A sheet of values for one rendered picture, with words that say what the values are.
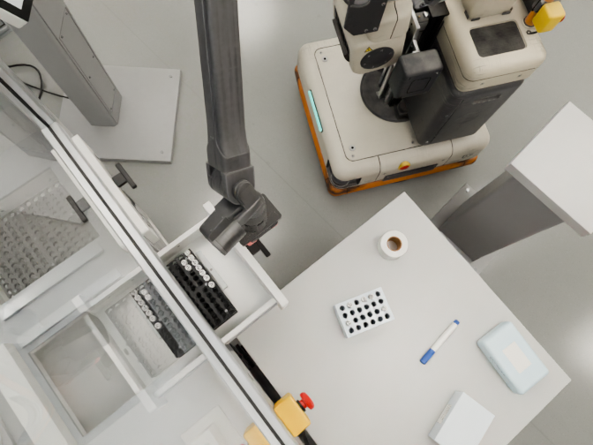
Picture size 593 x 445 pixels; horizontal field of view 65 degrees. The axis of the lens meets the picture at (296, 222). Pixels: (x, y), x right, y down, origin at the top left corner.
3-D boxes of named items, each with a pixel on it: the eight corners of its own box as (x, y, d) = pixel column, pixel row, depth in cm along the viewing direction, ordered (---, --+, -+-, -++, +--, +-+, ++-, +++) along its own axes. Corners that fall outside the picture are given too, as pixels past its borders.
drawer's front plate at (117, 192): (93, 152, 118) (76, 132, 107) (160, 240, 113) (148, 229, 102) (87, 155, 118) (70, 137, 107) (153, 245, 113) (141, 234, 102)
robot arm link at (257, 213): (272, 201, 85) (249, 181, 85) (244, 229, 83) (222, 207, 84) (272, 212, 91) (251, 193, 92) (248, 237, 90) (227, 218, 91)
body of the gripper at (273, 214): (224, 224, 97) (220, 214, 90) (263, 195, 99) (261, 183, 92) (243, 248, 96) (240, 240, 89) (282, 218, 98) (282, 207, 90)
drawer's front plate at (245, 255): (213, 213, 115) (208, 199, 105) (287, 305, 110) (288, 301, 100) (208, 217, 115) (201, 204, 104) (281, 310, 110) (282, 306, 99)
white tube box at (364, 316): (378, 288, 118) (380, 286, 115) (391, 320, 116) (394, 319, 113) (333, 305, 117) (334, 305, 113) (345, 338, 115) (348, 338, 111)
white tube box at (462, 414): (454, 389, 113) (463, 391, 108) (485, 412, 112) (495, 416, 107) (426, 435, 110) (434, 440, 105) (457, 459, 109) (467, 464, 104)
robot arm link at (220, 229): (248, 177, 78) (221, 162, 84) (198, 226, 76) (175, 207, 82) (278, 220, 87) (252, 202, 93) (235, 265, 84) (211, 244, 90)
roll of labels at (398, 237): (400, 231, 122) (404, 228, 119) (406, 258, 121) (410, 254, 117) (374, 236, 122) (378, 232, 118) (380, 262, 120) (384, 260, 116)
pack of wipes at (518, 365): (474, 342, 116) (481, 342, 112) (502, 320, 118) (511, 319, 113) (513, 395, 113) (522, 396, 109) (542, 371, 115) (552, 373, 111)
